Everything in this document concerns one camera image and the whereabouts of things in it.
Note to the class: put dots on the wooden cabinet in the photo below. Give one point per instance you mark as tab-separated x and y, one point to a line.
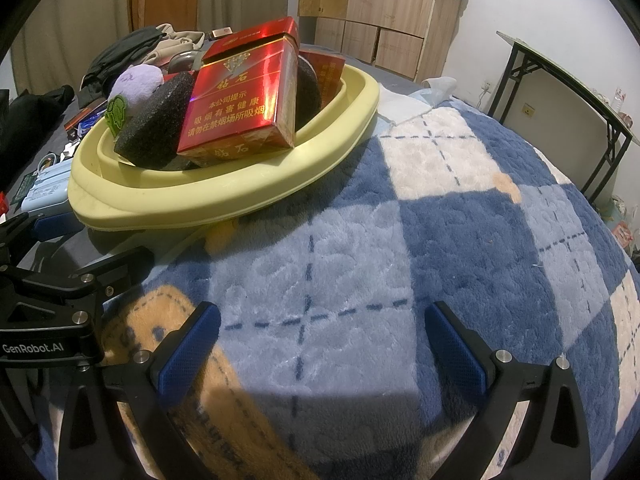
390	10

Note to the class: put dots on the dark green jacket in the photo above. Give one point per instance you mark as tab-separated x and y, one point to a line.
120	55

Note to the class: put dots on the orange snack packet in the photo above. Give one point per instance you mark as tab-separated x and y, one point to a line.
82	112

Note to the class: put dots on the beige cloth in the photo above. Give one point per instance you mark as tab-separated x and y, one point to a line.
175	42

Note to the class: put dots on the blue plaid fleece blanket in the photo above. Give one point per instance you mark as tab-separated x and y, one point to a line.
400	260

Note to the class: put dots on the red box with copper sides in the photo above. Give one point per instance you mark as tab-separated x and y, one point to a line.
327	77

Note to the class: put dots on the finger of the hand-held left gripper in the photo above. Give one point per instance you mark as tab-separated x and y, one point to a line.
125	265
55	225

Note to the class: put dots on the large red cigarette box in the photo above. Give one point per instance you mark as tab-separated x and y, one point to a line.
235	95

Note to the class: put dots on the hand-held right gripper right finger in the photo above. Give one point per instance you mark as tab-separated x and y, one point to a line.
457	355

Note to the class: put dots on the blue snack packet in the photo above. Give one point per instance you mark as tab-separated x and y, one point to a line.
95	122

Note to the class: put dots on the light blue cloth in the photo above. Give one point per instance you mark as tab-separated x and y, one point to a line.
415	102

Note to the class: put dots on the dark green packet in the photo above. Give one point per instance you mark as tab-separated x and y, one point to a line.
25	185

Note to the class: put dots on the black frame folding table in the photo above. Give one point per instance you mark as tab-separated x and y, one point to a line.
550	65

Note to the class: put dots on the black cloth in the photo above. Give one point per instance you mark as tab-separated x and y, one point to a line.
35	115

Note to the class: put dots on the clear plastic bottle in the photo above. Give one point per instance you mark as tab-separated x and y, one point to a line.
620	100

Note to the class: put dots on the black and white sponge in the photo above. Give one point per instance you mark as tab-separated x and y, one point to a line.
155	120
307	90

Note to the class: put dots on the small brown box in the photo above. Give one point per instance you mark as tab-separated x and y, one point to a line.
221	33

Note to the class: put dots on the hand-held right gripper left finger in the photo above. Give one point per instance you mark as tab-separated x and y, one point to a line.
185	355

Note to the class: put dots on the purple plush toy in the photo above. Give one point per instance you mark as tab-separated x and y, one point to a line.
137	85

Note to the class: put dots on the yellow plastic basin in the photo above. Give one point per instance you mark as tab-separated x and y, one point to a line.
225	195

